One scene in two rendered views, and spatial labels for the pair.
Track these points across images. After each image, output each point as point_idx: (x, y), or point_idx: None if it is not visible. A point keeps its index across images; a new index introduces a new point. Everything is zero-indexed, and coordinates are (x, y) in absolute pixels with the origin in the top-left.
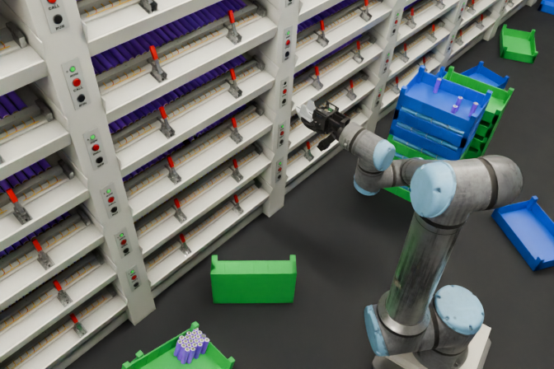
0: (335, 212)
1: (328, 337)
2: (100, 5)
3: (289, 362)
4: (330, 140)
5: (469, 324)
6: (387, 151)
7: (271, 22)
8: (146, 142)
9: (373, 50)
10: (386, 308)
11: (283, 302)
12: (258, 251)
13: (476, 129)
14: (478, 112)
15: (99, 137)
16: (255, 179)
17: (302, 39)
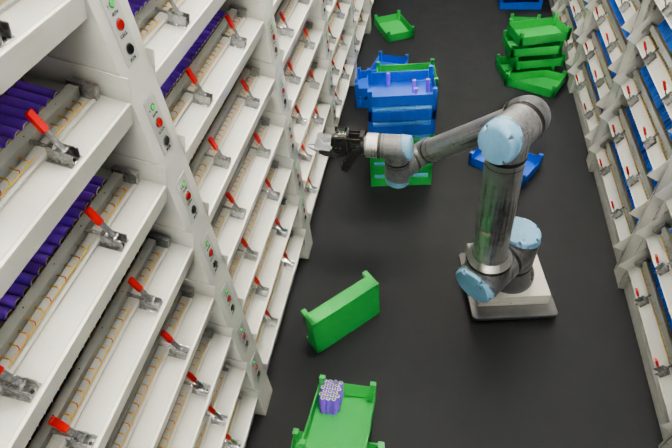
0: (358, 224)
1: (425, 320)
2: None
3: (412, 358)
4: (354, 157)
5: (535, 238)
6: (411, 141)
7: (268, 78)
8: (227, 231)
9: (320, 73)
10: (478, 260)
11: (372, 317)
12: (321, 290)
13: None
14: (430, 85)
15: (210, 241)
16: None
17: None
